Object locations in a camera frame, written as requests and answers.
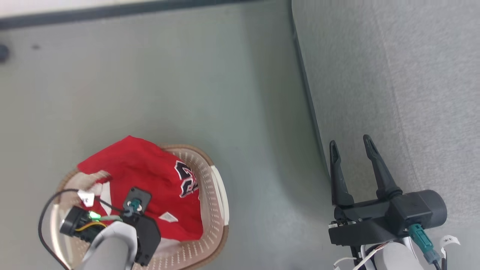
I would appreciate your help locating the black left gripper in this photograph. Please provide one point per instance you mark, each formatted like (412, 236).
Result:
(148, 232)

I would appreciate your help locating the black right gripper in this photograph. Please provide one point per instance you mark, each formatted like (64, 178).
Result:
(375, 221)

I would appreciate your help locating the red basketball jersey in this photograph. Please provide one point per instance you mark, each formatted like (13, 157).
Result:
(146, 176)

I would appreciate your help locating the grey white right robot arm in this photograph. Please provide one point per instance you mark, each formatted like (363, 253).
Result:
(397, 257)

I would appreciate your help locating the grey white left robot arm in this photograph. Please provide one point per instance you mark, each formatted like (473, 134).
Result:
(110, 247)

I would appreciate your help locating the beige perforated laundry basket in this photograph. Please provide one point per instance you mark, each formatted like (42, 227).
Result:
(213, 210)

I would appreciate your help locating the grey fabric sofa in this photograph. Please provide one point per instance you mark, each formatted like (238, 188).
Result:
(393, 75)

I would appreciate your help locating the black baseboard strip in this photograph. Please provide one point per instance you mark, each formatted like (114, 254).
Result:
(112, 10)

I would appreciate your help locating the black caster wheel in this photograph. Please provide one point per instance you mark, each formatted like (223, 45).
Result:
(3, 53)

